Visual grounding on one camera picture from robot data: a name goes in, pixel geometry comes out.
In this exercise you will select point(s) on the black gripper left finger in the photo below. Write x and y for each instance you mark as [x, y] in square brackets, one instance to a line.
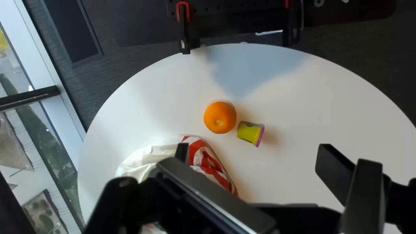
[182, 203]

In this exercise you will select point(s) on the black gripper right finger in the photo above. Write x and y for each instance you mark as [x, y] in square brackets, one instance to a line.
[368, 195]

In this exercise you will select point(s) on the orange fruit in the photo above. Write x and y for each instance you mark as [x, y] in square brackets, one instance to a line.
[220, 117]

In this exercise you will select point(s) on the black window handrail bar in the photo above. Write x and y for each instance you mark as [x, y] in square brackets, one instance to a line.
[30, 97]

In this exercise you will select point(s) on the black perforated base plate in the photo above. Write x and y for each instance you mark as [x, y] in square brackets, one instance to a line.
[242, 17]

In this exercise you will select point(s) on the large glass window with frame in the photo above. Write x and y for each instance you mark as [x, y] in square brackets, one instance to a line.
[26, 65]

